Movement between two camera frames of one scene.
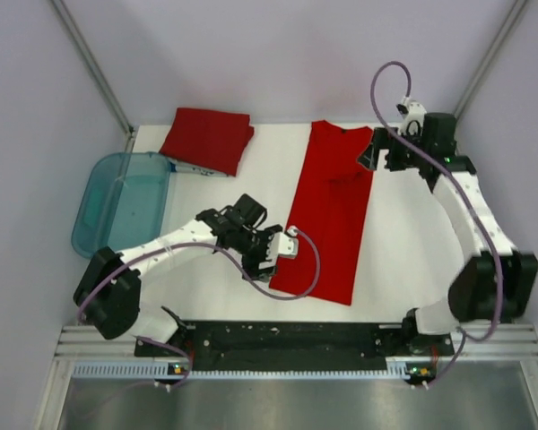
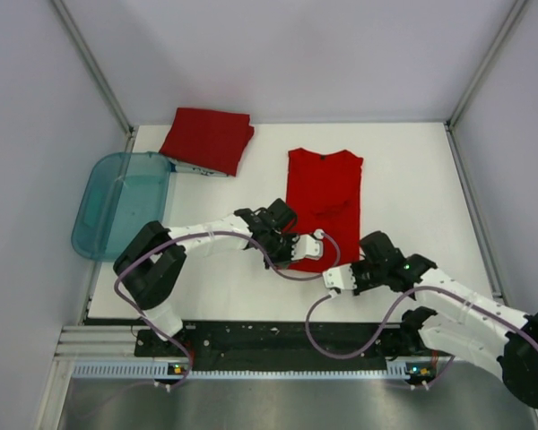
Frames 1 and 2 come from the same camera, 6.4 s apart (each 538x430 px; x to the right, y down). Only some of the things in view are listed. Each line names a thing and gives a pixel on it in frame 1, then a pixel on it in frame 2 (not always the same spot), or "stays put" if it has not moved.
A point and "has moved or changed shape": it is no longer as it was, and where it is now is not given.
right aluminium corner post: [516, 10] stays put
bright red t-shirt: [330, 202] has moved or changed shape
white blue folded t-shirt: [181, 167] stays put
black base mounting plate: [258, 346] stays put
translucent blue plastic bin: [123, 202] stays put
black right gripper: [382, 140] → [360, 286]
